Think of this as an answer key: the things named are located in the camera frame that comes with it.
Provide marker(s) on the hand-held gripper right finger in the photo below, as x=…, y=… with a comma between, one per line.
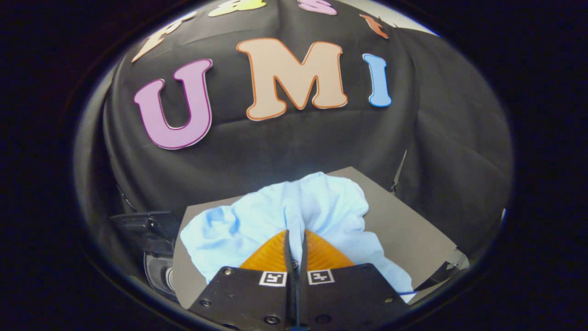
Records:
x=302, y=257

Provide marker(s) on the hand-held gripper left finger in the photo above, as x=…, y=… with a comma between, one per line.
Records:
x=288, y=257

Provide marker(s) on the light blue garment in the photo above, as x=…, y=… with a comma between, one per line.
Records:
x=321, y=207

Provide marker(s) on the grey washing machine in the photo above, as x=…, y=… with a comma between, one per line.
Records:
x=158, y=273

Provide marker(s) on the black backdrop cloth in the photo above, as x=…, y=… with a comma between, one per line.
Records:
x=285, y=147

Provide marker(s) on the beige cabinet with dark frame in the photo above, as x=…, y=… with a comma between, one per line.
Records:
x=404, y=230

